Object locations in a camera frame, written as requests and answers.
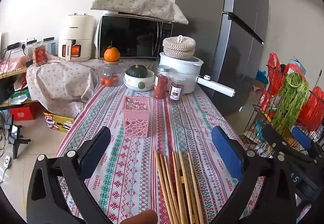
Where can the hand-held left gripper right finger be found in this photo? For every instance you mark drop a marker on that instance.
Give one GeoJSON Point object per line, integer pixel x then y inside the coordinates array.
{"type": "Point", "coordinates": [227, 150]}

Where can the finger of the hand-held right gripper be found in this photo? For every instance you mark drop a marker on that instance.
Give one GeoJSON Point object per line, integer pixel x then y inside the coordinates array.
{"type": "Point", "coordinates": [273, 138]}
{"type": "Point", "coordinates": [302, 139]}

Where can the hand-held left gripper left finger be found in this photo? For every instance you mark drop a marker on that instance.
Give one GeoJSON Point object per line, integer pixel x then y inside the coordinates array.
{"type": "Point", "coordinates": [95, 153]}

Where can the pink perforated plastic basket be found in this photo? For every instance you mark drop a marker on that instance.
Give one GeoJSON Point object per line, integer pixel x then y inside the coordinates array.
{"type": "Point", "coordinates": [136, 119]}

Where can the bundle of wooden chopsticks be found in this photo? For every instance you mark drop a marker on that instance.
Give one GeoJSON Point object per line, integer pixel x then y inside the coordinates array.
{"type": "Point", "coordinates": [174, 188]}

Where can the person's left hand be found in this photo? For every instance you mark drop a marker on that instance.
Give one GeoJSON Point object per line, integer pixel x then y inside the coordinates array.
{"type": "Point", "coordinates": [139, 217]}

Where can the red plastic bag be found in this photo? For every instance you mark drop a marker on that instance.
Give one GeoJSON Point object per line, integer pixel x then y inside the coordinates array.
{"type": "Point", "coordinates": [274, 72]}
{"type": "Point", "coordinates": [312, 110]}

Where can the patterned striped tablecloth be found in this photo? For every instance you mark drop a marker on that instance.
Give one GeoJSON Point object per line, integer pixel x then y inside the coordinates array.
{"type": "Point", "coordinates": [121, 176]}

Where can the bunch of green beans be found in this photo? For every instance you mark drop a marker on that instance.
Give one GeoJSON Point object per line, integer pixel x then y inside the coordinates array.
{"type": "Point", "coordinates": [291, 102]}

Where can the colourful cardboard box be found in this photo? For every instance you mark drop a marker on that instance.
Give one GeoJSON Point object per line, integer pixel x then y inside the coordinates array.
{"type": "Point", "coordinates": [57, 120]}

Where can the small red tomato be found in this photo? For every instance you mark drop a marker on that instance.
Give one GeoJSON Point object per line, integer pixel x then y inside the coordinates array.
{"type": "Point", "coordinates": [108, 82]}
{"type": "Point", "coordinates": [102, 80]}
{"type": "Point", "coordinates": [115, 79]}

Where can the light blue box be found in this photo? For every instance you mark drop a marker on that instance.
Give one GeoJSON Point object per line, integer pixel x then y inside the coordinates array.
{"type": "Point", "coordinates": [298, 65]}

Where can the small red-label spice jar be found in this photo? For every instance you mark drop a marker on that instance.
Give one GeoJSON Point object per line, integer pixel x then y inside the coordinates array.
{"type": "Point", "coordinates": [176, 92]}

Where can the floral cabinet cover cloth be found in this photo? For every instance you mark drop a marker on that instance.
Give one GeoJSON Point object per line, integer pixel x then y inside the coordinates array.
{"type": "Point", "coordinates": [60, 82]}

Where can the phone on black stand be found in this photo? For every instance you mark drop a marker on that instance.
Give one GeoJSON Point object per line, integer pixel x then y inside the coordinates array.
{"type": "Point", "coordinates": [16, 135]}

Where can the white bowl with green knob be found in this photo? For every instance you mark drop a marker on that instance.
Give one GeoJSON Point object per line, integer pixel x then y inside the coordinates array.
{"type": "Point", "coordinates": [138, 84]}

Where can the red box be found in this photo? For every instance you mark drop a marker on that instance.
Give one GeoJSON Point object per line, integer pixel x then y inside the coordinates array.
{"type": "Point", "coordinates": [22, 114]}

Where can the clear glass jar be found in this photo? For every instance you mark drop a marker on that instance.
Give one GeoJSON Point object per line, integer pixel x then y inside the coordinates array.
{"type": "Point", "coordinates": [110, 69]}

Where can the small white floor device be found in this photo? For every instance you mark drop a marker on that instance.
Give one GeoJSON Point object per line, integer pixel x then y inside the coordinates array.
{"type": "Point", "coordinates": [6, 162]}

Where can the dark green squash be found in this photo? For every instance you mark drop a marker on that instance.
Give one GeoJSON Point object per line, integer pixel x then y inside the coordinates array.
{"type": "Point", "coordinates": [136, 71]}

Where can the tall jar of red berries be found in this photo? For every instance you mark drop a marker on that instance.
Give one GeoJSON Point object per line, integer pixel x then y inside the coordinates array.
{"type": "Point", "coordinates": [161, 84]}

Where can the green and white bag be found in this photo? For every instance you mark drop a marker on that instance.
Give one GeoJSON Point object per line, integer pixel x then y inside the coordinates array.
{"type": "Point", "coordinates": [19, 96]}

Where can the orange fruit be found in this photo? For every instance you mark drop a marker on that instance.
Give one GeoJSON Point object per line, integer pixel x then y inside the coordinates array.
{"type": "Point", "coordinates": [112, 53]}

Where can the red-label snack jar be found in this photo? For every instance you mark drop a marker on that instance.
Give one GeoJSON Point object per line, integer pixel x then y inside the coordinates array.
{"type": "Point", "coordinates": [39, 57]}

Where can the woven basket lid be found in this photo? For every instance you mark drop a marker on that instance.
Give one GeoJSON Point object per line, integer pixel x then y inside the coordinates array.
{"type": "Point", "coordinates": [179, 48]}

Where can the wooden shelf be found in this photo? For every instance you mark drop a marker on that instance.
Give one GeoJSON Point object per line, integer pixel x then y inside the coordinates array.
{"type": "Point", "coordinates": [10, 74]}

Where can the grey refrigerator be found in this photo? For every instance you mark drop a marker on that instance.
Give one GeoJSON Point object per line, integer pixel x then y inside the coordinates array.
{"type": "Point", "coordinates": [202, 36]}

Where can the black-lid storage jar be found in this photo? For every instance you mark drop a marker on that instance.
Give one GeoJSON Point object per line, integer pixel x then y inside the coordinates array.
{"type": "Point", "coordinates": [31, 43]}
{"type": "Point", "coordinates": [49, 45]}

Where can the pink cloth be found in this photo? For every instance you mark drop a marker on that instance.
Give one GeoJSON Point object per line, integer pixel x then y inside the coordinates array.
{"type": "Point", "coordinates": [12, 64]}

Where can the black microwave oven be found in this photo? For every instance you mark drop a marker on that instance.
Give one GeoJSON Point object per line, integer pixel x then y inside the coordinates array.
{"type": "Point", "coordinates": [131, 36]}

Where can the cream air fryer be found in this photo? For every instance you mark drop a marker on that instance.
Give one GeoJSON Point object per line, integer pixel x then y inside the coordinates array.
{"type": "Point", "coordinates": [76, 31]}

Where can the black power adaptor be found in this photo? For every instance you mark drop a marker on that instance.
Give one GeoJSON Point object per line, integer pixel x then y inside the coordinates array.
{"type": "Point", "coordinates": [13, 46]}

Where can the floral pillow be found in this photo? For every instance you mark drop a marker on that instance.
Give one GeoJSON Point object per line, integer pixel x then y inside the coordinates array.
{"type": "Point", "coordinates": [136, 5]}

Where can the white wall socket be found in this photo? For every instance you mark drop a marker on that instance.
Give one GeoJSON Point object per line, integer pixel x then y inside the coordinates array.
{"type": "Point", "coordinates": [23, 43]}

